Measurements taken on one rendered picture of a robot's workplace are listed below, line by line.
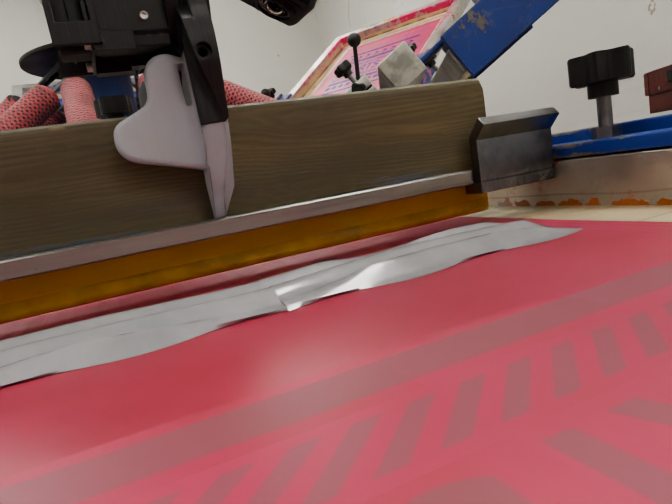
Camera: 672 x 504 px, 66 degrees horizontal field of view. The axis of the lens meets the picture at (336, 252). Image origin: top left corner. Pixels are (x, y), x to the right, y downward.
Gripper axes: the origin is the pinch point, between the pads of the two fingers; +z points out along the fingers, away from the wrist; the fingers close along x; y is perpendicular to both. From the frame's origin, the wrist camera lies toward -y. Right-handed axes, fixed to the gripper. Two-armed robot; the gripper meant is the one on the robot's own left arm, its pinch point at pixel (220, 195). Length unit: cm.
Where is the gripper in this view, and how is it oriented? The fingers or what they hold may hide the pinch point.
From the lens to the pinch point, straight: 33.5
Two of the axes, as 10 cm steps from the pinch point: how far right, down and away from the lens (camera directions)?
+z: 1.8, 9.7, 1.6
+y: -9.0, 2.3, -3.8
